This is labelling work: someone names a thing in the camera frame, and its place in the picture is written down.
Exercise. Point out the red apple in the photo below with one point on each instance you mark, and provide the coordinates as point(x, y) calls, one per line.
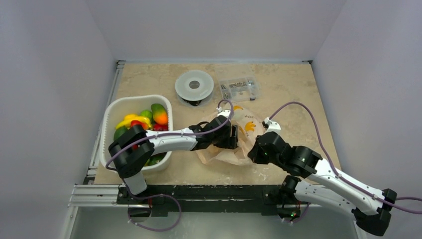
point(160, 127)

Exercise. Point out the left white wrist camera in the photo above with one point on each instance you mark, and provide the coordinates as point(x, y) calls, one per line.
point(227, 113)

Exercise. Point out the yellow banana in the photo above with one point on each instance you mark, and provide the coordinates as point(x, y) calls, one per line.
point(131, 117)

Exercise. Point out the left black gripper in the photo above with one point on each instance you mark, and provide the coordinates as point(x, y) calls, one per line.
point(231, 142)

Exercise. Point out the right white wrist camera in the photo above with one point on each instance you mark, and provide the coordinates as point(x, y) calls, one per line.
point(271, 126)

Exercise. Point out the white plastic basket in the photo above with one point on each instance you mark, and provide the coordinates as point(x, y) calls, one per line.
point(116, 112)

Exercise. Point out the orange printed plastic bag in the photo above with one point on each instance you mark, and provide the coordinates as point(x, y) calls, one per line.
point(249, 127)

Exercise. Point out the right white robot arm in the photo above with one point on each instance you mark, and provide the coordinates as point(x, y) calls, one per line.
point(311, 178)

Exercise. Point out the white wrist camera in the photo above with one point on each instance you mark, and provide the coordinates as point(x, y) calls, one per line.
point(227, 113)
point(271, 126)

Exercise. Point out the red orange fake fruit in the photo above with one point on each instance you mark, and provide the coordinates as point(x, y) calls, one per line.
point(144, 125)

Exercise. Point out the green orange mango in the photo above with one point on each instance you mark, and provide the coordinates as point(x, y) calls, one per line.
point(159, 113)

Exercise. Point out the clear screw organizer box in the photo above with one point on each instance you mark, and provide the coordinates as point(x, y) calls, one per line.
point(237, 82)

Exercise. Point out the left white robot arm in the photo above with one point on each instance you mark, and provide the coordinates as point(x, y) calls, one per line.
point(130, 152)

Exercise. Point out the grey filament spool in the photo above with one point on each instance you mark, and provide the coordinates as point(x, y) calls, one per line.
point(194, 88)

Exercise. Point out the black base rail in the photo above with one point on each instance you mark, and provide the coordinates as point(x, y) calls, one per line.
point(267, 200)

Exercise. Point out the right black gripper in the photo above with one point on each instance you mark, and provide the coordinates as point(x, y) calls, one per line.
point(256, 153)

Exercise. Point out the small green lime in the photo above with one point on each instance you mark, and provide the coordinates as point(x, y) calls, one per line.
point(147, 114)

